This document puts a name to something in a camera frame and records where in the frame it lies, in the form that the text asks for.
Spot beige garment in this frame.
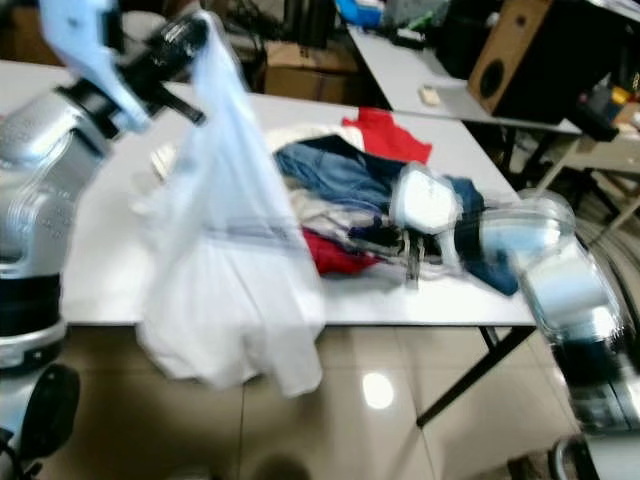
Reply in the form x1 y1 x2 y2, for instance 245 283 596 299
285 185 396 251

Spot blue plastic object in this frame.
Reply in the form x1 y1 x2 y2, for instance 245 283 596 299
335 0 386 28

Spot blue jeans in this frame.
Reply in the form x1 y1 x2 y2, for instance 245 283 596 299
272 137 521 296

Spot black folding table legs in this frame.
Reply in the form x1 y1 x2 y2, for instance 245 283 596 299
415 325 541 429

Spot red garment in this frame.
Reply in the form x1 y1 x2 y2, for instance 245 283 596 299
340 106 433 166
300 230 381 278

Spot brown cardboard box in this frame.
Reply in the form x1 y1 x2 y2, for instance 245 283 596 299
260 40 361 101

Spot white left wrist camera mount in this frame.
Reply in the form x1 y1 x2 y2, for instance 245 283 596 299
40 0 161 136

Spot brown wooden speaker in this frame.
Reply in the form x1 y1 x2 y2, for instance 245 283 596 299
468 0 636 126

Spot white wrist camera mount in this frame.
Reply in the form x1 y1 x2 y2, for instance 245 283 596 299
390 163 461 266
40 0 161 136

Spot small beige block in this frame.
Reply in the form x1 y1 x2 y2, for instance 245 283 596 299
418 85 446 107

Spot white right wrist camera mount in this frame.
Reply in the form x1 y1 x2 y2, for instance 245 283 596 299
390 163 461 266

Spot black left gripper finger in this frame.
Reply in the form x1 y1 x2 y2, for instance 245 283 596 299
175 10 221 51

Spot large white garment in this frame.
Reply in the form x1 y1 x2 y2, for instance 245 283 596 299
135 10 328 393

